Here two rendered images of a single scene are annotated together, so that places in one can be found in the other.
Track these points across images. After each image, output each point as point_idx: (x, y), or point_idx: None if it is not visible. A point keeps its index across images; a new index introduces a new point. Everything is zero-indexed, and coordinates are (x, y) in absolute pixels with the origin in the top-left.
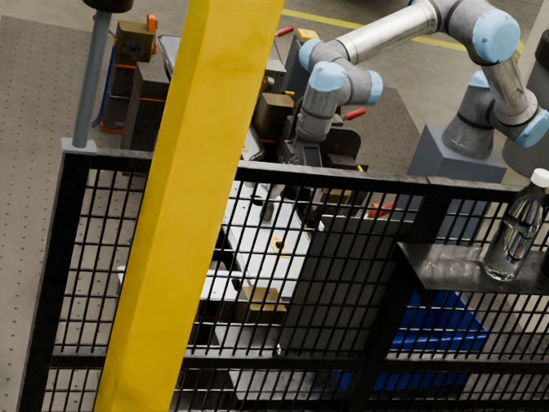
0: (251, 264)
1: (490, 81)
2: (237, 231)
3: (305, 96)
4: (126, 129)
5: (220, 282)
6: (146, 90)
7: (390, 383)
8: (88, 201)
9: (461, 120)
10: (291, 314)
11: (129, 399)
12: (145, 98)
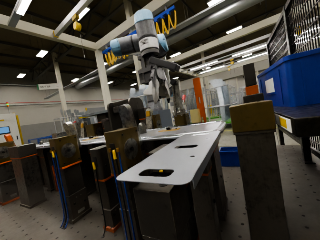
0: (178, 133)
1: (163, 68)
2: (145, 136)
3: (139, 31)
4: (19, 185)
5: (193, 137)
6: (22, 152)
7: None
8: (11, 234)
9: (152, 101)
10: None
11: None
12: (23, 156)
